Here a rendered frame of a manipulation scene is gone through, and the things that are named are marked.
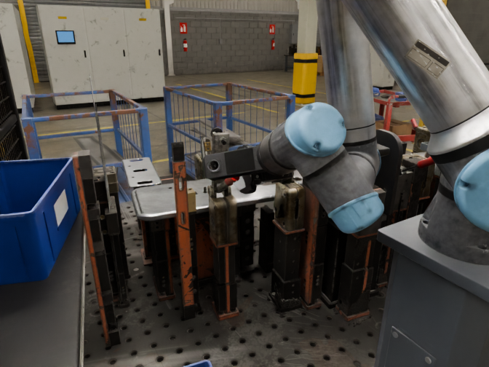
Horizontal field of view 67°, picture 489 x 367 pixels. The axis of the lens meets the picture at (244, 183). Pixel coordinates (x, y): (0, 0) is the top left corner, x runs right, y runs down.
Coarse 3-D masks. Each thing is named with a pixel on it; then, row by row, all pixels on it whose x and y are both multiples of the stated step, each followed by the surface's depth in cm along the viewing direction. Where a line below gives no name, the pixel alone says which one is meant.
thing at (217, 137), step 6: (216, 132) 88; (222, 132) 89; (216, 138) 85; (222, 138) 85; (228, 138) 86; (216, 144) 86; (222, 144) 86; (228, 144) 87; (216, 150) 87; (222, 150) 87; (228, 150) 88; (216, 180) 91; (222, 180) 91; (216, 186) 92; (216, 192) 92; (222, 192) 95
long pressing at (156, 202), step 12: (204, 180) 117; (132, 192) 109; (144, 192) 108; (156, 192) 108; (168, 192) 108; (240, 192) 108; (264, 192) 108; (144, 204) 100; (156, 204) 100; (168, 204) 100; (204, 204) 100; (240, 204) 102; (252, 204) 103; (144, 216) 93; (156, 216) 94; (168, 216) 95
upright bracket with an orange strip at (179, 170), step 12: (180, 144) 84; (180, 156) 85; (180, 168) 86; (180, 192) 88; (180, 204) 89; (180, 216) 90; (180, 228) 91; (180, 240) 92; (180, 252) 93; (180, 264) 95; (180, 276) 97; (192, 276) 97; (192, 288) 99; (192, 300) 100; (192, 312) 101
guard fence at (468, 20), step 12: (444, 0) 462; (456, 0) 478; (468, 0) 490; (480, 0) 503; (456, 12) 485; (468, 12) 497; (480, 12) 511; (468, 24) 505; (480, 24) 519; (468, 36) 513; (480, 36) 527; (480, 48) 536; (420, 120) 520
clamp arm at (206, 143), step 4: (204, 140) 120; (208, 140) 120; (200, 144) 122; (204, 144) 120; (208, 144) 120; (204, 148) 120; (208, 148) 120; (204, 152) 120; (208, 152) 121; (204, 176) 122
